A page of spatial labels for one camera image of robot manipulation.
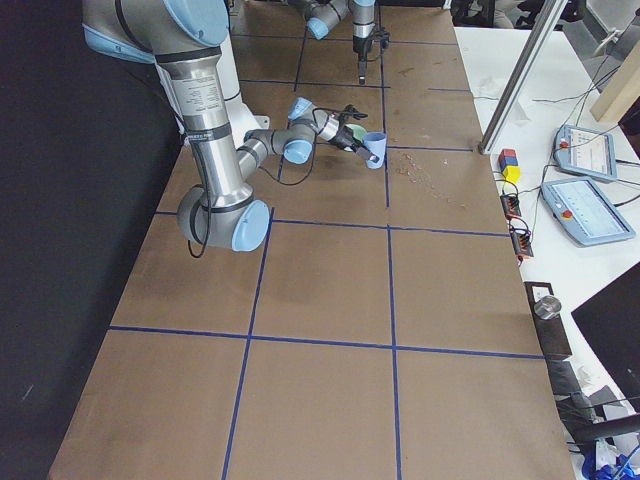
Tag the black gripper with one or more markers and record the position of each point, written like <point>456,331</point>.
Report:
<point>344,138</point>
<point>360,45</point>

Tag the blue-grey plastic cup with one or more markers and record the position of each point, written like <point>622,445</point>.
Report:
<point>375,143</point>

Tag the light green bowl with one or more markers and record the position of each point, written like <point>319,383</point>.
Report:
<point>358,132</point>

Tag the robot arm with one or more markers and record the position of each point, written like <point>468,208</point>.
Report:
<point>322,17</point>
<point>189,42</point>

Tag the red cube block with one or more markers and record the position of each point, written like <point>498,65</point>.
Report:
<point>507,154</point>

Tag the blue cube block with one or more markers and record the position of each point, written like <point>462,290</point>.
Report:
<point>507,162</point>

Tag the yellow cube block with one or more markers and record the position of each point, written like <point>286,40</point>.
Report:
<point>511,173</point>

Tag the black power adapter far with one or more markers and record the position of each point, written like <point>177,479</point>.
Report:
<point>521,242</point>

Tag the far teach pendant tablet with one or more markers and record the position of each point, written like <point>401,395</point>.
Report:
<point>582,151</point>

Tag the teach pendant tablet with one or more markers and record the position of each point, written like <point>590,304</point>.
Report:
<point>582,151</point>
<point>585,213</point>

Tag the near teach pendant tablet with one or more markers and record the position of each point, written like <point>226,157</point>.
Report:
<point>585,213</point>

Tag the metal cup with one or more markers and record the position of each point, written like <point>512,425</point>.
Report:
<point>547,307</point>

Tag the wooden board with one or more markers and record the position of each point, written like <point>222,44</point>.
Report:
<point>621,91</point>

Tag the black box under cup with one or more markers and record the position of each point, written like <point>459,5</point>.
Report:
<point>550,332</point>

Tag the black monitor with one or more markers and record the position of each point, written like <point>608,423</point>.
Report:
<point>609,322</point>

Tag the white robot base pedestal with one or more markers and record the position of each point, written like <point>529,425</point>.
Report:
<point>240,116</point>

